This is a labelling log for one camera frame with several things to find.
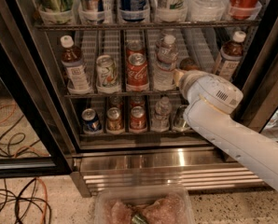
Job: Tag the glass fridge door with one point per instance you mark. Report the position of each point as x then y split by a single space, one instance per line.
25 53
258 78

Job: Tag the blue can bottom shelf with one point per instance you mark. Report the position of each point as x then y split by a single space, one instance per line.
91 122

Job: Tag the red cola can top shelf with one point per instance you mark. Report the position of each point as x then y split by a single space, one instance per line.
241 9

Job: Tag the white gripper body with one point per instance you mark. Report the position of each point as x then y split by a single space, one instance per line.
211 91

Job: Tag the small water bottle bottom shelf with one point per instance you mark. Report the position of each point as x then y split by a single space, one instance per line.
161 115

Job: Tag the red can bottom shelf behind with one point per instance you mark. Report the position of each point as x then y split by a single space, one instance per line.
137 101

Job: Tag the white green soda can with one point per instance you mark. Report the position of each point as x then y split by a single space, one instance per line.
107 71

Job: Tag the stainless steel fridge base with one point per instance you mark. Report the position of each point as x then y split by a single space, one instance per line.
195 168

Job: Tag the red can bottom shelf front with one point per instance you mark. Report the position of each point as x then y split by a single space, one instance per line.
138 118

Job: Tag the brown tea bottle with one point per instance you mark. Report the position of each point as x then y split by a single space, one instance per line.
75 67
229 56

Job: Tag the clear water bottle shelf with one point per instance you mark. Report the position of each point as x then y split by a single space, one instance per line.
166 53

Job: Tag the top wire shelf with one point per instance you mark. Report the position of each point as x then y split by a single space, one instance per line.
145 26

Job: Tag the right glass fridge door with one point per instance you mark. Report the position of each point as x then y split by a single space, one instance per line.
258 78

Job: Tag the green silver can bottom shelf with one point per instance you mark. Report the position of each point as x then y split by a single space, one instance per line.
179 122

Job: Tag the left glass fridge door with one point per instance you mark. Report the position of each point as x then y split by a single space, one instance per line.
25 53

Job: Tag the middle wire shelf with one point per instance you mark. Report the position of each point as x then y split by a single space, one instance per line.
125 93

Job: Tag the gold can shelf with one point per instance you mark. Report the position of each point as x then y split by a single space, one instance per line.
116 101
114 119

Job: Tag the right brown tea bottle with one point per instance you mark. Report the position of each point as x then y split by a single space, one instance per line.
229 56

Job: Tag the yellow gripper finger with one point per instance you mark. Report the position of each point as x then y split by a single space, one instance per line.
178 73

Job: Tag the left brown tea bottle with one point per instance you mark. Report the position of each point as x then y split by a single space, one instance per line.
75 67

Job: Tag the orange soda can shelf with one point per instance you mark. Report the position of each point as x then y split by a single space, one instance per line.
188 64

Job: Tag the wire shelf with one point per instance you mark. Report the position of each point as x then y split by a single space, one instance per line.
145 26
125 93

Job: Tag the large water bottle top shelf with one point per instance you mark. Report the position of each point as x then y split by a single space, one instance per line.
206 10

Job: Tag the red cola can front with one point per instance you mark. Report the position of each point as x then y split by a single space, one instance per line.
137 69

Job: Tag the gold can bottom shelf behind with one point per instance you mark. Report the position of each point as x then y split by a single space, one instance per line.
116 101

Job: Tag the gold can bottom shelf front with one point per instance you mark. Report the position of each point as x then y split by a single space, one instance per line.
114 119

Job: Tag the red cola can behind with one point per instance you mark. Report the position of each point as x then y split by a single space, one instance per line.
134 46

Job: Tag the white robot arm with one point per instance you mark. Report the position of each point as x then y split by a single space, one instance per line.
253 150

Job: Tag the clear plastic food container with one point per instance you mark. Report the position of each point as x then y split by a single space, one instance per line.
160 204

